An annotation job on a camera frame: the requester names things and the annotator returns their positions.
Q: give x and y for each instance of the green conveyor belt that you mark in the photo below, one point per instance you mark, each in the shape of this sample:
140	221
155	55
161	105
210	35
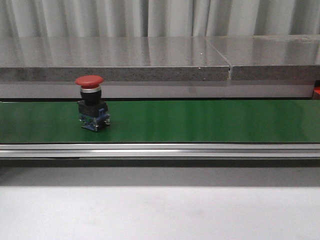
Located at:
220	121

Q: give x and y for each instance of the grey stone countertop slab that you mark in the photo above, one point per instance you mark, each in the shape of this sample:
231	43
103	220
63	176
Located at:
116	59

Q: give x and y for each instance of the grey stone slab right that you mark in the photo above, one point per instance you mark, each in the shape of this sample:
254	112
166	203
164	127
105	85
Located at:
272	59

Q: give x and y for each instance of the white cabinet front panel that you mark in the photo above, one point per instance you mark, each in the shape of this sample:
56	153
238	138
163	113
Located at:
139	90

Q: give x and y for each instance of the red object at edge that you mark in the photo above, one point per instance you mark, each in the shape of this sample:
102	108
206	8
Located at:
316	93

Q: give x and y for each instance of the white pleated curtain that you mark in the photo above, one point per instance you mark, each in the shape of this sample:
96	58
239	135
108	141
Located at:
158	18

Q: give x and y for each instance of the aluminium conveyor side rail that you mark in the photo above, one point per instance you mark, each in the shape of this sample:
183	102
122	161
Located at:
161	150

